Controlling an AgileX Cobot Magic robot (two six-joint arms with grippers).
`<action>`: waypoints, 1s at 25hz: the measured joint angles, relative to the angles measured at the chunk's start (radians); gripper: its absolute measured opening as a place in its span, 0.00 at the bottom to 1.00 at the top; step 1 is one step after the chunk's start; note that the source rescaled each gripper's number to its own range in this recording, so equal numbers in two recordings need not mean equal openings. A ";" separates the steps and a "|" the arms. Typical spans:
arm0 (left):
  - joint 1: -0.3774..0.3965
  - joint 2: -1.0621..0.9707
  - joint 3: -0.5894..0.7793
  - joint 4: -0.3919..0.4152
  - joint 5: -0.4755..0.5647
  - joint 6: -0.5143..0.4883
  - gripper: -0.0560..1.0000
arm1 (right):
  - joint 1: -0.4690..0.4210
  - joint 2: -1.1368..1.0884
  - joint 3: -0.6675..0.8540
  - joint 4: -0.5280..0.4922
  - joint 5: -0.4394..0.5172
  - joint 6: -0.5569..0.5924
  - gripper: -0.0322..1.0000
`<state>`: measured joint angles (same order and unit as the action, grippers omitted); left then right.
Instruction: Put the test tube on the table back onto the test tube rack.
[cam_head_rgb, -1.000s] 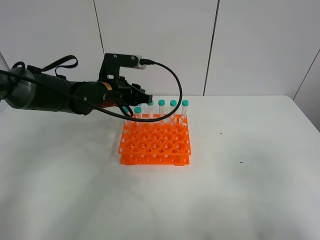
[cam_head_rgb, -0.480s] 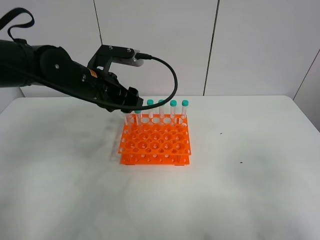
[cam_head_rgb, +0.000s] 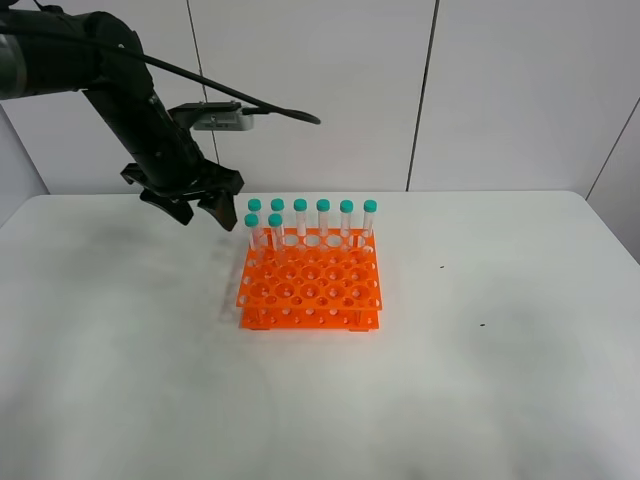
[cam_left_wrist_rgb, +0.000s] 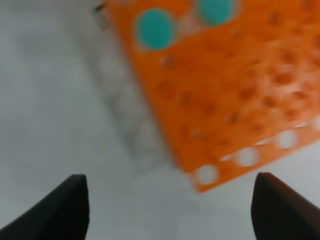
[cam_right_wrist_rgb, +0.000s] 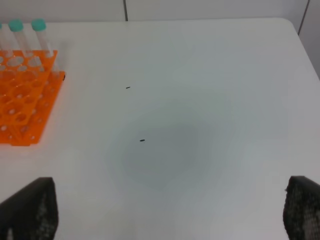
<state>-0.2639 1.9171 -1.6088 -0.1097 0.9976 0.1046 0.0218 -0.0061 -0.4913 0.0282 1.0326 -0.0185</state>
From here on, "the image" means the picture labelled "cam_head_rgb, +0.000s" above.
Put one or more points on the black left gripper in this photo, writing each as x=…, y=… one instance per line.
x=169, y=177

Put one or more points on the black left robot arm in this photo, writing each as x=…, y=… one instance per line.
x=46, y=51

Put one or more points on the front-row teal-capped test tube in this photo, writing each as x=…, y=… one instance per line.
x=255, y=231

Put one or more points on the back-row test tube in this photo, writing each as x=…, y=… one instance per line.
x=346, y=210
x=370, y=209
x=323, y=208
x=277, y=205
x=300, y=208
x=255, y=209

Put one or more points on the orange test tube rack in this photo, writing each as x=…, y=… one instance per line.
x=321, y=286

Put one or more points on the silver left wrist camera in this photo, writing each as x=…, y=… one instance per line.
x=215, y=116

